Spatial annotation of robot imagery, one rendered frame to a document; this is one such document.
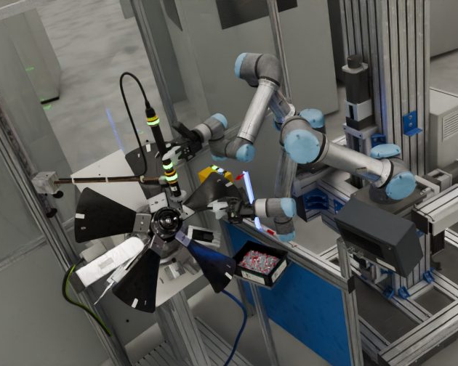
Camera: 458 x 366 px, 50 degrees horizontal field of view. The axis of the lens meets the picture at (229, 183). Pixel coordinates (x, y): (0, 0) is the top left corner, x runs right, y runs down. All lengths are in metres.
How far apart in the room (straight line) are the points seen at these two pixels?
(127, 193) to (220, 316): 1.26
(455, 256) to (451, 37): 3.64
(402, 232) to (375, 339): 1.09
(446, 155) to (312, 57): 2.59
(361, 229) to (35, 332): 1.86
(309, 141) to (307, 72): 3.17
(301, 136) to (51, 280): 1.61
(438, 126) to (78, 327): 2.15
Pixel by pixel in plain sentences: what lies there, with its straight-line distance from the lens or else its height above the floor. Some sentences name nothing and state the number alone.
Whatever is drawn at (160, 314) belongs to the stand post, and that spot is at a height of 0.48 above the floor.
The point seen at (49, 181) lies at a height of 1.37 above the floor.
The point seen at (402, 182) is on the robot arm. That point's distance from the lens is 1.94.
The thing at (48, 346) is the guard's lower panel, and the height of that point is 0.39.
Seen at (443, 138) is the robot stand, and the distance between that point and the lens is 2.46.
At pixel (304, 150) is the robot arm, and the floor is 1.45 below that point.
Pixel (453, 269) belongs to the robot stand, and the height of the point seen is 0.21.
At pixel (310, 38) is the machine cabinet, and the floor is 0.86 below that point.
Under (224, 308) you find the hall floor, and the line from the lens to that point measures 3.27.
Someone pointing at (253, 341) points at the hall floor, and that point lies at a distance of 3.05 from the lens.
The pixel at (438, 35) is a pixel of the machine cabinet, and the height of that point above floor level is 0.27.
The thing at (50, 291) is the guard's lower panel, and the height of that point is 0.69.
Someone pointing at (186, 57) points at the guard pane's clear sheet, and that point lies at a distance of 2.77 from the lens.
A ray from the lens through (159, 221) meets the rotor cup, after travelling 1.98.
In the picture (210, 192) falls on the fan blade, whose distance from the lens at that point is 2.13.
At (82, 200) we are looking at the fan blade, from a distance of 1.98.
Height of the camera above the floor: 2.33
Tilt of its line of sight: 32 degrees down
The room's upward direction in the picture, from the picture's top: 15 degrees counter-clockwise
